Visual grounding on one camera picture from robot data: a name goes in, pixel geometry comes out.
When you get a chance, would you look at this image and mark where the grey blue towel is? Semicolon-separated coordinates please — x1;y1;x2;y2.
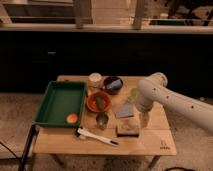
115;100;134;118

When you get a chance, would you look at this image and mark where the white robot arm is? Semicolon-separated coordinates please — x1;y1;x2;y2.
135;72;213;134

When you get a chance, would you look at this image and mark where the green translucent cup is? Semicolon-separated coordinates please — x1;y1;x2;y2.
130;88;139;103

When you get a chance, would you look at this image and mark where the dark sponge block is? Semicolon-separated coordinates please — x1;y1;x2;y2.
116;124;139;137

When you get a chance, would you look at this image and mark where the wooden folding table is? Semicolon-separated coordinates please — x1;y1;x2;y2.
32;75;177;169

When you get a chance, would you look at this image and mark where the blue item in bowl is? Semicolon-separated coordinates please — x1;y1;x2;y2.
106;80;122;90

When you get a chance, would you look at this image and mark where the small metal cup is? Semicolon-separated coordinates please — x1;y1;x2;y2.
96;113;109;129

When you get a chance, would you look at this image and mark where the dark bowl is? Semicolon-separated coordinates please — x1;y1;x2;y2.
104;76;123;95

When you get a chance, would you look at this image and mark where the green cucumber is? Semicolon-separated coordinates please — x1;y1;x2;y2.
95;97;104;112

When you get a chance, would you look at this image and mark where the orange bowl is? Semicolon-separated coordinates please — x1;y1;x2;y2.
86;91;111;113

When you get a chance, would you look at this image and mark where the white round container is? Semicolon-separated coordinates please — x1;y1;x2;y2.
88;73;102;88

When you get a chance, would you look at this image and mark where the white dish brush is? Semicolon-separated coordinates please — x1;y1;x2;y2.
77;127;119;146

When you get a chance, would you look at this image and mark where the orange round fruit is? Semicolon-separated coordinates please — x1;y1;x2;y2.
66;113;78;124

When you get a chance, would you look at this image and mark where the green plastic tray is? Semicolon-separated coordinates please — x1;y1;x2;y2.
34;81;86;128

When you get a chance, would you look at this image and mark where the black cable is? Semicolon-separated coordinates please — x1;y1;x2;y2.
0;141;26;171

